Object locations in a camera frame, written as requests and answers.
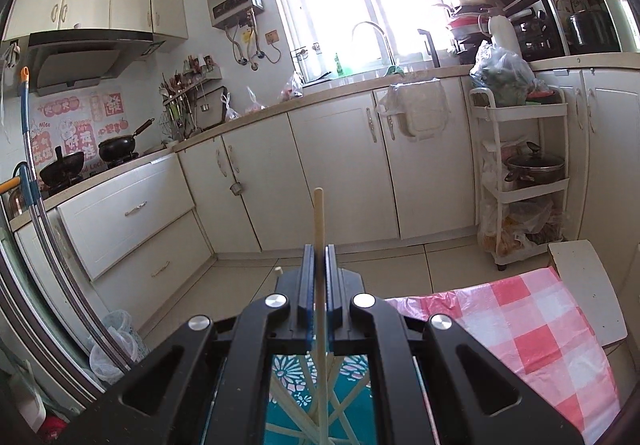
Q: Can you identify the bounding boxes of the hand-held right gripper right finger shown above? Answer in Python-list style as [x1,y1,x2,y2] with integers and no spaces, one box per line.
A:
[326,245,583,445]

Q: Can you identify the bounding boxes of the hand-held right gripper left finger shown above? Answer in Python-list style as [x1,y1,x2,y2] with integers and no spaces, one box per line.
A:
[62,245,316,445]

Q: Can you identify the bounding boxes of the teal perforated plastic basket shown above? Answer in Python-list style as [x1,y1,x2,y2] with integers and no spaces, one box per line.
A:
[262,352,383,445]

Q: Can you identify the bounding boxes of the utensil rack with utensils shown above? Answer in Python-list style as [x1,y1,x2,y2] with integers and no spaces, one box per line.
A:
[159,72,201,143]

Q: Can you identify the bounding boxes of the white cabinet door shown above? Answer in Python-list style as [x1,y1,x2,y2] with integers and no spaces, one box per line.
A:
[176,135,262,254]
[221,112,321,252]
[372,76,477,239]
[287,90,402,242]

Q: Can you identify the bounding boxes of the white deep drawer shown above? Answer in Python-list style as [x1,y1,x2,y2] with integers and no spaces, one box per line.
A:
[91,209,217,327]

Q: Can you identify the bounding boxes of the clear plastic bag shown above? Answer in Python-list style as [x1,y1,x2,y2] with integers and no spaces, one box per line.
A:
[244,86,268,116]
[277,72,306,103]
[220,92,243,122]

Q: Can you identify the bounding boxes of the white shallow drawer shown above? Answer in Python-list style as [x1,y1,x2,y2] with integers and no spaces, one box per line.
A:
[56,154,197,282]

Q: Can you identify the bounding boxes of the bin with plastic bag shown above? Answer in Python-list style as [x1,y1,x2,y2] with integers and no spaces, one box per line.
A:
[89,309,151,386]

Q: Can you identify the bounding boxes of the metal tray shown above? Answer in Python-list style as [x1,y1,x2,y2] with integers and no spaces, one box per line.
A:
[192,86,230,130]

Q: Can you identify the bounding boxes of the plastic bags on trolley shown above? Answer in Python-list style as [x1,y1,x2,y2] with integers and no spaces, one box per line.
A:
[477,200,566,258]

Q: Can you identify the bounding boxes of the white hanging bin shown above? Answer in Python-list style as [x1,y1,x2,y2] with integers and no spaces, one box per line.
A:
[377,79,451,141]

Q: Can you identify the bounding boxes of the white rolling trolley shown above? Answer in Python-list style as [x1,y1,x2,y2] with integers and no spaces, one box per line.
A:
[467,86,572,271]

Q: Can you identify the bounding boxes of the pink checked plastic tablecloth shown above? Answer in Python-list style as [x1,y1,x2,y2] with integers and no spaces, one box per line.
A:
[385,267,623,445]

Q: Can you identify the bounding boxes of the steel pot with lid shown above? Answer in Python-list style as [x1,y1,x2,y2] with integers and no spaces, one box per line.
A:
[502,142,567,191]

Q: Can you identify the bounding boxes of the row of spice bottles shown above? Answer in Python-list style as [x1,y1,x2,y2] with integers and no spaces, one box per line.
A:
[181,54,223,78]

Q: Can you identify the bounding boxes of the chrome faucet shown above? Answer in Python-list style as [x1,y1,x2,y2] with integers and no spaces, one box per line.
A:
[351,21,397,68]

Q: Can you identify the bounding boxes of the white stool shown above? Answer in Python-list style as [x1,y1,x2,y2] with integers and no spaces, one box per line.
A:
[547,239,629,347]

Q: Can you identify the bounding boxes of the black faucet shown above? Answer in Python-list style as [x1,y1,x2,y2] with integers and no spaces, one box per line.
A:
[417,28,441,68]

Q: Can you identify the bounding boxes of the plastic bag of vegetables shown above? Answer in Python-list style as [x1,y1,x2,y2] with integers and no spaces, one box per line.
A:
[469,41,551,108]

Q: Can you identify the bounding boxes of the red cloth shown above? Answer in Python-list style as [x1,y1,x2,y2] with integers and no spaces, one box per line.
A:
[39,415,71,443]

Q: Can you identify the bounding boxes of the white tall cabinet doors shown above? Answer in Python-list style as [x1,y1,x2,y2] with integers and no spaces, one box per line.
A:
[532,68,640,248]

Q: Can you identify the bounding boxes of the white kettle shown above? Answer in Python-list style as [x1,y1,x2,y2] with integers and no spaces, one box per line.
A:
[487,15,518,56]

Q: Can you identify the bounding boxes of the range hood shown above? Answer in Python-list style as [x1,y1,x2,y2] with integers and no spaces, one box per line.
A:
[25,30,168,98]

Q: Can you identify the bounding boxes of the black pot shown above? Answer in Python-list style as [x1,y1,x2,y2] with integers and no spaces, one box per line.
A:
[566,10,621,55]

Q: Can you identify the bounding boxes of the white tall appliance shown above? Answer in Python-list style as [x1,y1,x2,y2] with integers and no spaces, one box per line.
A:
[596,0,640,53]

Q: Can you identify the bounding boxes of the black wok with handle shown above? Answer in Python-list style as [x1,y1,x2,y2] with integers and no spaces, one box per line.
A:
[97,118,156,163]

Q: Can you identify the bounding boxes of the dark sliding door frame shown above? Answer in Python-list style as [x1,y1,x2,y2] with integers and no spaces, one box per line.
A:
[0,205,118,408]

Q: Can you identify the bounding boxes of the red wall stickers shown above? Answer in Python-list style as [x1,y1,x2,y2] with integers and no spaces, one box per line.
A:
[27,92,126,166]

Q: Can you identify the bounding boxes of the blue handled mop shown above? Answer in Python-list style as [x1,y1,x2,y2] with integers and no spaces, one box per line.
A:
[19,66,133,371]

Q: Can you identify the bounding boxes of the white wall cabinets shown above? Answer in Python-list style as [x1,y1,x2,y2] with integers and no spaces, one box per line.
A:
[2,0,190,42]

